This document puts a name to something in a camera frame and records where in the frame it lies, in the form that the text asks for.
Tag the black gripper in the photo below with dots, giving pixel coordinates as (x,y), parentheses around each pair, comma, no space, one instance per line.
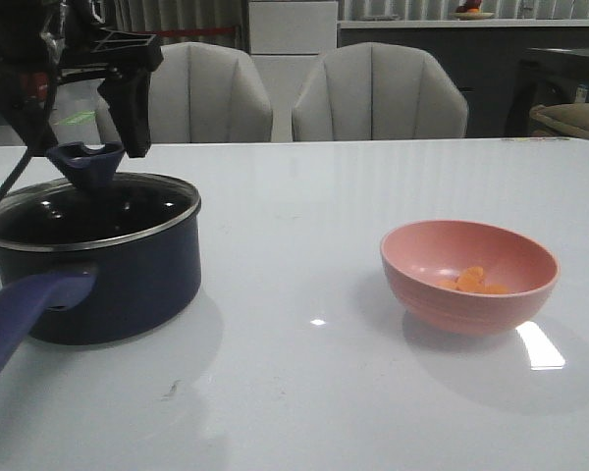
(69,42)

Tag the glass lid with blue knob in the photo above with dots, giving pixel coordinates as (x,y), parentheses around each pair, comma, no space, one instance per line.
(92,205)

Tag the pink bowl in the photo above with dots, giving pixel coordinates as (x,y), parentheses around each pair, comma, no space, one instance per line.
(420,259)

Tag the orange ham slices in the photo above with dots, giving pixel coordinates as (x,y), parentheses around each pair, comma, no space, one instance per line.
(472,280)

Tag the left grey upholstered chair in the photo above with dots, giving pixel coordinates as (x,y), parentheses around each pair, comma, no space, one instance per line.
(204,93)

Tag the grey upholstered chair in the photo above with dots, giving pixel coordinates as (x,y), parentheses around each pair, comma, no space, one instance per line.
(204,93)
(378,91)

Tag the red trash bin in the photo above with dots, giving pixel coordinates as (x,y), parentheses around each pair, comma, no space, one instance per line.
(35,85)

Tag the white cabinet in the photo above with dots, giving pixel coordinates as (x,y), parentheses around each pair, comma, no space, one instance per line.
(284,39)

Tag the dark blue saucepan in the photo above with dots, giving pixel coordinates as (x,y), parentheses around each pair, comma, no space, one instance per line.
(85,297)

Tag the right grey upholstered chair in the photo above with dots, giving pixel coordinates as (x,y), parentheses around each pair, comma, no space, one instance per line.
(378,91)

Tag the fruit plate on counter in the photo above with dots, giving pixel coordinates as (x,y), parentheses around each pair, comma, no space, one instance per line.
(469,10)

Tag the dark side table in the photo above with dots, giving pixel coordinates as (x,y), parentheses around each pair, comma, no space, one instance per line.
(546,76)

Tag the beige cushion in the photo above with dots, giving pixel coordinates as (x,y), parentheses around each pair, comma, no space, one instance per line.
(563,120)

